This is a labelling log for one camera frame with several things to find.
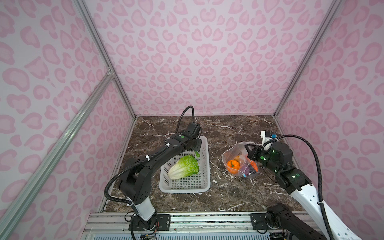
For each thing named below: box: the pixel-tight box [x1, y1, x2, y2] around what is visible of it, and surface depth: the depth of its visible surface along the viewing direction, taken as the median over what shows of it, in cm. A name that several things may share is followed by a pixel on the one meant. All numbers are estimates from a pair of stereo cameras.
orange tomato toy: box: [226, 159, 241, 174], surface depth 82 cm
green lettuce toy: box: [168, 151, 200, 180], surface depth 84 cm
